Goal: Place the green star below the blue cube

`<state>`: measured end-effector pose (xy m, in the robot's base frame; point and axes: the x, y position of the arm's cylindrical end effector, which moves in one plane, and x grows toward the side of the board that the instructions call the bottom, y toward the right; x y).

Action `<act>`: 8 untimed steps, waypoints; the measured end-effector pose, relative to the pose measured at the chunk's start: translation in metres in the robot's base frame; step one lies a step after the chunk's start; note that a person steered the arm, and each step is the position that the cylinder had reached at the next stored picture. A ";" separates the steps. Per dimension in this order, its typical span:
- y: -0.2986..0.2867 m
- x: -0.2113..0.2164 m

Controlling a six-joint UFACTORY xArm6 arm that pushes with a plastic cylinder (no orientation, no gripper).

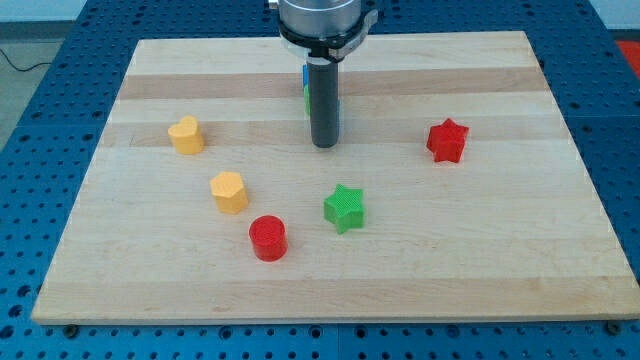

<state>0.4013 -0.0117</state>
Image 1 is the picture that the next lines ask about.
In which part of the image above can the red star block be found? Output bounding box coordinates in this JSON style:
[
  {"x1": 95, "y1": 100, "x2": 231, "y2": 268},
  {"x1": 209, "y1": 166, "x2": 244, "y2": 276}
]
[{"x1": 426, "y1": 118, "x2": 469, "y2": 163}]

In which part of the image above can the yellow heart block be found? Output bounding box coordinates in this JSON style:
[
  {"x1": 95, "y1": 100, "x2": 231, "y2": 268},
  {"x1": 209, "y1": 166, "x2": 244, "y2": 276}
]
[{"x1": 167, "y1": 115, "x2": 204, "y2": 155}]

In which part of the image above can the green star block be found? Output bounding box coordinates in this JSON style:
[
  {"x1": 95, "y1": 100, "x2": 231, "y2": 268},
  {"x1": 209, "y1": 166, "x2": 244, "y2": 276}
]
[{"x1": 323, "y1": 184, "x2": 365, "y2": 234}]

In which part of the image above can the blue cube block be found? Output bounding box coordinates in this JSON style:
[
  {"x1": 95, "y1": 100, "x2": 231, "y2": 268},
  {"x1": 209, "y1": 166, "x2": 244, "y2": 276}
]
[{"x1": 302, "y1": 64, "x2": 309, "y2": 88}]

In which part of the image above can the black cable on floor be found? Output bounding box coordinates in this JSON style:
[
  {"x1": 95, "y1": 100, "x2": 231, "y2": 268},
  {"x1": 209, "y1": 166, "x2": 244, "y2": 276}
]
[{"x1": 0, "y1": 48, "x2": 54, "y2": 74}]

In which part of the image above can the red cylinder block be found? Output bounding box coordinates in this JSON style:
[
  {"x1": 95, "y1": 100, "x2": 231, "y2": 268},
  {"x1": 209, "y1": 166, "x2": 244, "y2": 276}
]
[{"x1": 249, "y1": 215, "x2": 288, "y2": 262}]

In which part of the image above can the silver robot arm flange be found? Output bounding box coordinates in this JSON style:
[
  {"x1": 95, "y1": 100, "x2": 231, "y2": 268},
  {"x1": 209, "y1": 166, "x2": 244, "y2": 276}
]
[{"x1": 266, "y1": 0, "x2": 379, "y2": 65}]

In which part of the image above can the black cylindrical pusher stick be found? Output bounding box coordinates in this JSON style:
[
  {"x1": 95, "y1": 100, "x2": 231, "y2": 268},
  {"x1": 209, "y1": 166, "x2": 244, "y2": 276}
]
[{"x1": 307, "y1": 62, "x2": 339, "y2": 148}]

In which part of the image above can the yellow hexagon block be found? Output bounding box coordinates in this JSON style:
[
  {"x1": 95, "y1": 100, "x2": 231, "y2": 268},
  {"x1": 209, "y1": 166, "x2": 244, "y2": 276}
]
[{"x1": 210, "y1": 171, "x2": 249, "y2": 214}]

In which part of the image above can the wooden board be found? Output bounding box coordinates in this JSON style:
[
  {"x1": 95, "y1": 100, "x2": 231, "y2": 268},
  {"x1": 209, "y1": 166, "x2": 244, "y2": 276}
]
[{"x1": 32, "y1": 31, "x2": 639, "y2": 325}]

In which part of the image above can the green block behind stick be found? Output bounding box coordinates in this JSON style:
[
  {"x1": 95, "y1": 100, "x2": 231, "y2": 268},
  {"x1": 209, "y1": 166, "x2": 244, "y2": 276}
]
[{"x1": 303, "y1": 84, "x2": 311, "y2": 116}]

